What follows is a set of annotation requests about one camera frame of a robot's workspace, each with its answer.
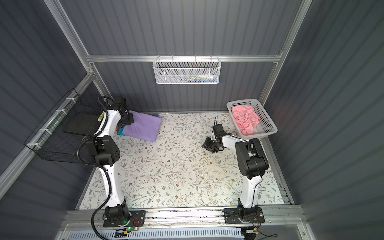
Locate purple printed t shirt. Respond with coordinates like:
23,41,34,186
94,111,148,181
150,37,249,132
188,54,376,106
122,111,162,142

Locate white plastic laundry basket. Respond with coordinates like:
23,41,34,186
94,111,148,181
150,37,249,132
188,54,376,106
227,99,278,140

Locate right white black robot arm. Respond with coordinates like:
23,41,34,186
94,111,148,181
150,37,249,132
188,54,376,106
202,124,269,224

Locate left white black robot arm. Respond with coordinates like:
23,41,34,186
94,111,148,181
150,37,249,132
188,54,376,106
77,96,134,227

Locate folded teal t shirt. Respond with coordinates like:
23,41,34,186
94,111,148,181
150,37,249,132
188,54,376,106
117,128,124,136

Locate yellow marker pen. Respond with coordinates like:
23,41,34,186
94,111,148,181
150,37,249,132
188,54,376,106
98,111,105,122

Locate pink crumpled t shirt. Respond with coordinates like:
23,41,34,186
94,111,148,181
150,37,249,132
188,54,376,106
232,105,260,136

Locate floral patterned table mat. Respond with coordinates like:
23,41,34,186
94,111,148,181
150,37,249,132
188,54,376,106
78,112,286,210

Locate markers in white basket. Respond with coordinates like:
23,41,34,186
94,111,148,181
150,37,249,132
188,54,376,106
177,74,219,84

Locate black pad in wire basket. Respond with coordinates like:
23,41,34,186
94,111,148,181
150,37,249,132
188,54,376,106
63,113,101,136

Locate white wire mesh wall basket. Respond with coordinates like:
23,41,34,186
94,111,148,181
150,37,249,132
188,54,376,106
153,60,222,85

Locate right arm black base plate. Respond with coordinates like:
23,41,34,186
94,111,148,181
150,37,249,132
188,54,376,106
222,206,265,224

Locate black wire wall basket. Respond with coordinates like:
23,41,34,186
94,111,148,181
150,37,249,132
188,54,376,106
24,88,103,164

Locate white ventilated cable duct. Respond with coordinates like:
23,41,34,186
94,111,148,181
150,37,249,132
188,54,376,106
66,227,245,240

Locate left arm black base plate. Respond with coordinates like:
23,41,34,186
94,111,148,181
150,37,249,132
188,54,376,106
103,211,146,229

